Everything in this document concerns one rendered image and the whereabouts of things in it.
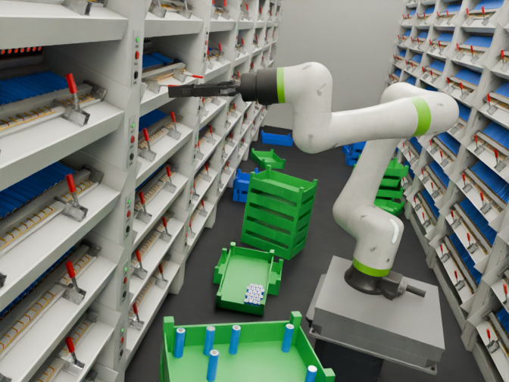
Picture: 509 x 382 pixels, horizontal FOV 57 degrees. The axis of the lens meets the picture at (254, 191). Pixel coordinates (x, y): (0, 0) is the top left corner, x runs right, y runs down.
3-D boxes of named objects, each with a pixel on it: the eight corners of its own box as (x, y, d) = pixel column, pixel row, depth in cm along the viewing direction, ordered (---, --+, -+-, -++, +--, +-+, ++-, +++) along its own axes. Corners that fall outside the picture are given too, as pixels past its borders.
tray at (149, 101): (194, 88, 172) (204, 64, 169) (133, 120, 115) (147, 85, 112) (144, 63, 171) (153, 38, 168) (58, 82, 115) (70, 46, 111)
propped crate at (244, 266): (263, 315, 197) (264, 304, 192) (215, 306, 198) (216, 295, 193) (273, 261, 219) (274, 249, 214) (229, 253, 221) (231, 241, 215)
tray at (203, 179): (215, 179, 258) (225, 157, 253) (186, 223, 201) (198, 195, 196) (181, 162, 257) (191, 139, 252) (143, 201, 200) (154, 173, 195)
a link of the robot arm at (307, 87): (331, 59, 126) (332, 61, 115) (332, 106, 130) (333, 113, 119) (279, 62, 128) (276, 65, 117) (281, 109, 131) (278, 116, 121)
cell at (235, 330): (235, 349, 102) (239, 324, 100) (238, 354, 101) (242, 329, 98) (227, 349, 102) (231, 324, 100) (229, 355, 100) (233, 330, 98)
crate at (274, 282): (280, 273, 232) (283, 258, 229) (277, 295, 213) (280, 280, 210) (220, 261, 234) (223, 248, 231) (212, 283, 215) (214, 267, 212)
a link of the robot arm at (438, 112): (433, 123, 153) (439, 86, 148) (463, 135, 142) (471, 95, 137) (388, 132, 146) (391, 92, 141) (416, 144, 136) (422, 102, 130)
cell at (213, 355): (214, 374, 94) (218, 348, 92) (216, 381, 93) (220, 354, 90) (205, 375, 94) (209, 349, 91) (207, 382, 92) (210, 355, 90)
